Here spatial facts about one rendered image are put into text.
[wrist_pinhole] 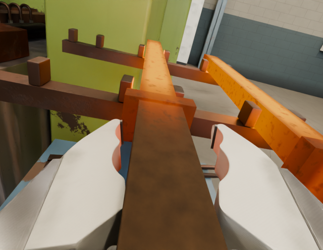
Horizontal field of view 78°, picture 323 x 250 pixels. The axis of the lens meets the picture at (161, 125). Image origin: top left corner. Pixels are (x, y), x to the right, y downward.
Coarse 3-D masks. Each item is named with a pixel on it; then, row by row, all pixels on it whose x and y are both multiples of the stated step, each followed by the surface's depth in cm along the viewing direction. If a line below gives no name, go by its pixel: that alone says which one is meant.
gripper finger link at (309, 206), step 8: (280, 168) 8; (288, 176) 8; (288, 184) 8; (296, 184) 8; (296, 192) 7; (304, 192) 7; (296, 200) 7; (304, 200) 7; (312, 200) 7; (304, 208) 7; (312, 208) 7; (320, 208) 7; (304, 216) 6; (312, 216) 6; (320, 216) 6; (312, 224) 6; (320, 224) 6; (312, 232) 6; (320, 232) 6; (320, 240) 6; (320, 248) 6
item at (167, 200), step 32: (160, 64) 24; (128, 96) 12; (160, 96) 13; (128, 128) 13; (160, 128) 10; (160, 160) 8; (192, 160) 8; (128, 192) 6; (160, 192) 6; (192, 192) 6; (128, 224) 5; (160, 224) 5; (192, 224) 5
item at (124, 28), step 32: (64, 0) 48; (96, 0) 47; (128, 0) 47; (160, 0) 61; (64, 32) 51; (96, 32) 50; (128, 32) 50; (160, 32) 86; (64, 64) 55; (96, 64) 54; (64, 128) 65; (96, 128) 64
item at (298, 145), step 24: (216, 72) 33; (240, 96) 23; (264, 96) 22; (264, 120) 18; (288, 120) 17; (288, 144) 15; (312, 144) 12; (288, 168) 13; (312, 168) 12; (312, 192) 13
